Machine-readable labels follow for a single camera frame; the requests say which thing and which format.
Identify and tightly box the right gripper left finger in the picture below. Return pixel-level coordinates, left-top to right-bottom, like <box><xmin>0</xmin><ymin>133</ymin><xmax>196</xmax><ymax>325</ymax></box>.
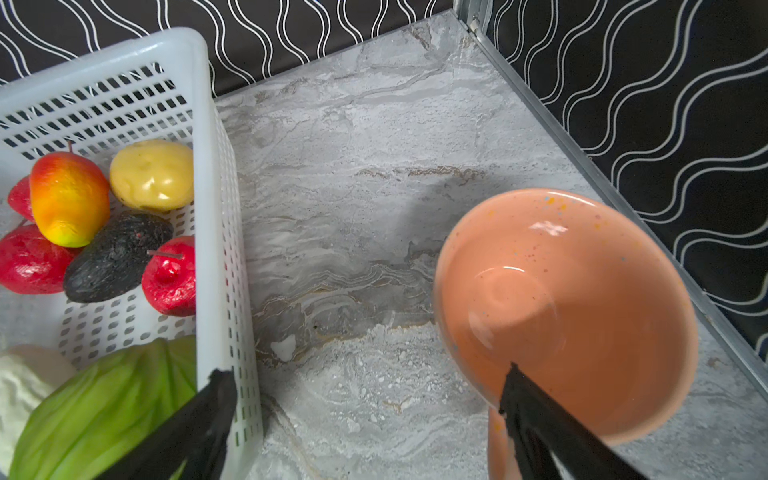
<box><xmin>99</xmin><ymin>370</ymin><xmax>238</xmax><ymax>480</ymax></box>

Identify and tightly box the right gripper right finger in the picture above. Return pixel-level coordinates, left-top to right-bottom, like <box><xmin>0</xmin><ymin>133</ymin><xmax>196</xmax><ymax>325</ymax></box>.
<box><xmin>499</xmin><ymin>363</ymin><xmax>645</xmax><ymax>479</ymax></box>

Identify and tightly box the orange ceramic bowl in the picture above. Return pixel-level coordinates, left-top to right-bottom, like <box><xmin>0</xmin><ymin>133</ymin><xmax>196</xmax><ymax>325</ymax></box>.
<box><xmin>433</xmin><ymin>189</ymin><xmax>698</xmax><ymax>479</ymax></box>

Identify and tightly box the red yellow mango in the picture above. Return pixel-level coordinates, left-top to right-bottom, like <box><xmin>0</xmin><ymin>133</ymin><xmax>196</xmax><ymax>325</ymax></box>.
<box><xmin>29</xmin><ymin>152</ymin><xmax>110</xmax><ymax>248</ymax></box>

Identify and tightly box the white plastic basket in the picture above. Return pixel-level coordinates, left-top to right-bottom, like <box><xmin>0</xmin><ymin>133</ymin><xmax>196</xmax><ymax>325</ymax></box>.
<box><xmin>1</xmin><ymin>27</ymin><xmax>263</xmax><ymax>479</ymax></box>

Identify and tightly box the white daikon radish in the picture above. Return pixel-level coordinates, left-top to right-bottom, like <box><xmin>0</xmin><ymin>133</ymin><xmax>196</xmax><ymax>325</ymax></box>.
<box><xmin>1</xmin><ymin>345</ymin><xmax>77</xmax><ymax>476</ymax></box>

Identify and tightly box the yellow potato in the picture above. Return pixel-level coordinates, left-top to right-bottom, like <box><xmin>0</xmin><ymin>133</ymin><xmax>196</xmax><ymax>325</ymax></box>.
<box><xmin>109</xmin><ymin>139</ymin><xmax>194</xmax><ymax>212</ymax></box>

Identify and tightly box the green cabbage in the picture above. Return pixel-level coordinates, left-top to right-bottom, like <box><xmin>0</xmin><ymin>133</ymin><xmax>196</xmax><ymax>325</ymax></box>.
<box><xmin>7</xmin><ymin>336</ymin><xmax>197</xmax><ymax>479</ymax></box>

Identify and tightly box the black avocado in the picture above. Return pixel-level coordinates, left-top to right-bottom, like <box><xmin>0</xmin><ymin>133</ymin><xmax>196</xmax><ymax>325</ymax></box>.
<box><xmin>63</xmin><ymin>211</ymin><xmax>174</xmax><ymax>304</ymax></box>

